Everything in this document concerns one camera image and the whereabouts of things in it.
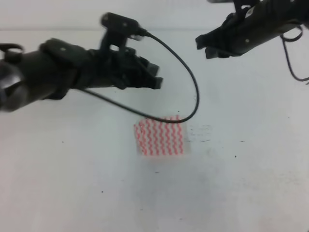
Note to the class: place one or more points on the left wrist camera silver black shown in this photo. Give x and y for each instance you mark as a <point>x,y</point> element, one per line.
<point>118,30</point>

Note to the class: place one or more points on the pink white wavy striped towel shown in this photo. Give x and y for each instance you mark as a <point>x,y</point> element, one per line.
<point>158,139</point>

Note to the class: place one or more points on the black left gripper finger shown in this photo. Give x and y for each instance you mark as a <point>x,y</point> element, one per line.
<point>151,82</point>
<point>150,67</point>

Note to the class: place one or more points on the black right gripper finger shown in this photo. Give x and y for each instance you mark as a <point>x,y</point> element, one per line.
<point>217,38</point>
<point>220,52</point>

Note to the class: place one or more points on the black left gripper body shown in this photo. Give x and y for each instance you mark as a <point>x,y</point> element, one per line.
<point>110,70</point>

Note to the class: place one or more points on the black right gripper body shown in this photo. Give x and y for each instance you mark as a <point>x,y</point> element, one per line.
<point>266,20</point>

